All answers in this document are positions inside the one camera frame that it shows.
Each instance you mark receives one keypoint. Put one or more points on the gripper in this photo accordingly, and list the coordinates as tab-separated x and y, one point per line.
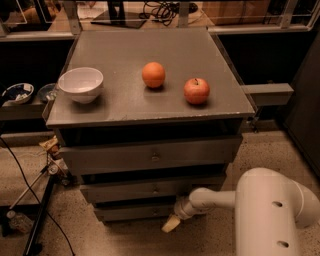
181	209

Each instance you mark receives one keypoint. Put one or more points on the grey bottom drawer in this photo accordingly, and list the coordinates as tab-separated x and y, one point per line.
134	212

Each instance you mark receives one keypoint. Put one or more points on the grey drawer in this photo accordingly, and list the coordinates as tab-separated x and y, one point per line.
134	212
149	188
160	154

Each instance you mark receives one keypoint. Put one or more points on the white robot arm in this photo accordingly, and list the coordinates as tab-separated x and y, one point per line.
269	210

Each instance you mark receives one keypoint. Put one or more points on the grey middle drawer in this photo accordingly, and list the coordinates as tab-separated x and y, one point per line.
149	188

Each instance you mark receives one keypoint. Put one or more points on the grey top drawer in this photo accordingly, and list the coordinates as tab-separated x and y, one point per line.
160	154

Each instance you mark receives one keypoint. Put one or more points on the grey drawer cabinet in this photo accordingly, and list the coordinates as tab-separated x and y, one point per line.
128	111

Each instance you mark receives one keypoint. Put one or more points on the black tripod stand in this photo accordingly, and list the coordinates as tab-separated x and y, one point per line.
32	248

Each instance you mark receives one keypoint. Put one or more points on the red apple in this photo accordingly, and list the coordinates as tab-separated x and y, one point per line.
196	91

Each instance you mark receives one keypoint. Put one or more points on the crumpled snack wrapper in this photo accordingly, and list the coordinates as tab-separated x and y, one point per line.
51	146

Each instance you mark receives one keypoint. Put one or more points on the orange fruit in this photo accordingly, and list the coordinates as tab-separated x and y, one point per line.
153	74

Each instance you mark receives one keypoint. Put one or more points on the clear plastic bottle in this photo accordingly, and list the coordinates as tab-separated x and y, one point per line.
19	221

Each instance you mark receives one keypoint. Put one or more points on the grey side shelf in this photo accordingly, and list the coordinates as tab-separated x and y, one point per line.
271	94

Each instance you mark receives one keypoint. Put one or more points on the white ceramic bowl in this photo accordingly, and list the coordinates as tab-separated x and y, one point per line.
82	85

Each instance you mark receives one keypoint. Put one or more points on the small dark bowl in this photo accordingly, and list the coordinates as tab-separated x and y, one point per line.
47	93

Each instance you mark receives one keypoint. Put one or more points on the blue patterned bowl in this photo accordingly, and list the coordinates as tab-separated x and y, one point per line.
19	93

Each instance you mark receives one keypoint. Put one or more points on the black monitor base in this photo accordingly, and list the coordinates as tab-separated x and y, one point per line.
116	16

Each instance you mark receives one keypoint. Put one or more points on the cardboard box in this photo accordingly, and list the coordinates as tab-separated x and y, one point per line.
236	12

